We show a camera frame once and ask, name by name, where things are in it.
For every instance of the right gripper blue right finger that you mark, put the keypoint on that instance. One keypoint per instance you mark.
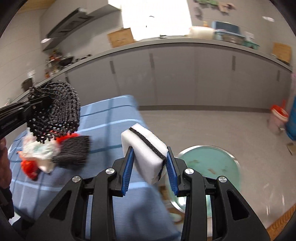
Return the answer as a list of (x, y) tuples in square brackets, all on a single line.
[(172, 173)]

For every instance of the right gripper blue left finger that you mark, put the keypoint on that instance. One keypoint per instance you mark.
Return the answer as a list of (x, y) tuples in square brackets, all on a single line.
[(127, 166)]

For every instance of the white sponge with black stripe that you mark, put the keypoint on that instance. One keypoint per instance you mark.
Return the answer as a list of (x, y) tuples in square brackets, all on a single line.
[(150, 152)]

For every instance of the black foam net sleeve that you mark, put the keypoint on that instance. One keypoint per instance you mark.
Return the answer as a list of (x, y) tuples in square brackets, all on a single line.
[(59, 114)]

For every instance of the grey kitchen cabinets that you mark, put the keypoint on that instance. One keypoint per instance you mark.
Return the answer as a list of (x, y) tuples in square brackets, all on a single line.
[(182, 73)]

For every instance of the operator hand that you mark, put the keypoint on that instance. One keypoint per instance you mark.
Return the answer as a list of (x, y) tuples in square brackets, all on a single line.
[(5, 171)]

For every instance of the dark pot on counter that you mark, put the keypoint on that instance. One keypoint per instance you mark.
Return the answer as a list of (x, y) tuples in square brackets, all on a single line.
[(27, 84)]

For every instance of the blue checkered tablecloth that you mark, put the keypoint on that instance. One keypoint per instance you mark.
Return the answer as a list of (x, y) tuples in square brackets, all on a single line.
[(139, 215)]

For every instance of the red plastic bag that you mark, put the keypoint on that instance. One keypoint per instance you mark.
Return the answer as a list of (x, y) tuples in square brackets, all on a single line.
[(31, 169)]

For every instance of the black foam net on table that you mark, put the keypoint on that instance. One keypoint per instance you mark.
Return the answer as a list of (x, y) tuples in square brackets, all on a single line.
[(74, 151)]

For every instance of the condiment bottles on rack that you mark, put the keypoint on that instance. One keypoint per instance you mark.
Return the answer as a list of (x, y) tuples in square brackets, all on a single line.
[(52, 66)]

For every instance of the black wok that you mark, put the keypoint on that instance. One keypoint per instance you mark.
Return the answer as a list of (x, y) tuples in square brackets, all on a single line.
[(66, 61)]

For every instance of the pink bucket with red bag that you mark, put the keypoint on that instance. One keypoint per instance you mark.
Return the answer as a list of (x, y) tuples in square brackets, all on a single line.
[(278, 118)]

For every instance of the black range hood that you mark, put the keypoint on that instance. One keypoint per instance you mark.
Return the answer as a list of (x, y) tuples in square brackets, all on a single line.
[(72, 22)]

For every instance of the blue gas cylinder on floor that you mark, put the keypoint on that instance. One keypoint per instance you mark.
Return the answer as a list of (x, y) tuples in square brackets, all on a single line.
[(290, 126)]

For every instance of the wooden cutting board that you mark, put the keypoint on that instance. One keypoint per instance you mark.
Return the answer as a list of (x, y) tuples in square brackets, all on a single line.
[(121, 38)]

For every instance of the blue dish rack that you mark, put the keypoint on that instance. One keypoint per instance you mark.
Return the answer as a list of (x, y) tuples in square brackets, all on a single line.
[(231, 33)]

